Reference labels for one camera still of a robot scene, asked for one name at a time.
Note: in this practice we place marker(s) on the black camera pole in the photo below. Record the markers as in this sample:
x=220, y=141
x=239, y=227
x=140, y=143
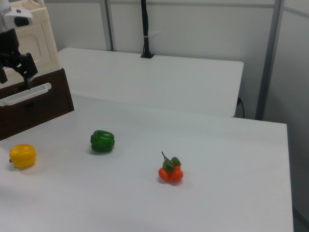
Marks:
x=145, y=24

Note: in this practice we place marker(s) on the black pole clamp base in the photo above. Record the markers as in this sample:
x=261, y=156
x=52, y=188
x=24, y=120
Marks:
x=147, y=56

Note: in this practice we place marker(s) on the cream plastic toy cabinet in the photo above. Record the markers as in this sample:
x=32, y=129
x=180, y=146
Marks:
x=49, y=48

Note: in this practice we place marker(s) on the yellow bell pepper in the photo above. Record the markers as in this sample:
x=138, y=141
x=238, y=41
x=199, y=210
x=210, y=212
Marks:
x=23, y=155

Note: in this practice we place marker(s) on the brown cabinet door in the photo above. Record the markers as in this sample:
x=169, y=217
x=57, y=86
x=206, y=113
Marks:
x=48, y=108

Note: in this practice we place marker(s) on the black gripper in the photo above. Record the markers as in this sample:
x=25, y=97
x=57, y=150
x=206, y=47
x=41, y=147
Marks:
x=9, y=48

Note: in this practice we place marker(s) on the white zip tie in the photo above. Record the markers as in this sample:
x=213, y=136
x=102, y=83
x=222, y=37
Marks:
x=152, y=34

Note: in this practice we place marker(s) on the cream cabinet door panel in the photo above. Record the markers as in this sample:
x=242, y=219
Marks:
x=36, y=46

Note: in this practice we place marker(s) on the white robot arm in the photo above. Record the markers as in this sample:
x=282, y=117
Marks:
x=14, y=14

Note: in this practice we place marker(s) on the green bell pepper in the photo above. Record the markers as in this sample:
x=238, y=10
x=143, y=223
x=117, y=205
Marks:
x=102, y=141

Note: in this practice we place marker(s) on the orange fruit cluster with leaves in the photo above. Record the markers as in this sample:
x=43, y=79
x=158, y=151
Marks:
x=171, y=172

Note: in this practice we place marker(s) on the grey partition post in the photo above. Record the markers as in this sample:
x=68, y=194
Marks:
x=269, y=60
x=107, y=24

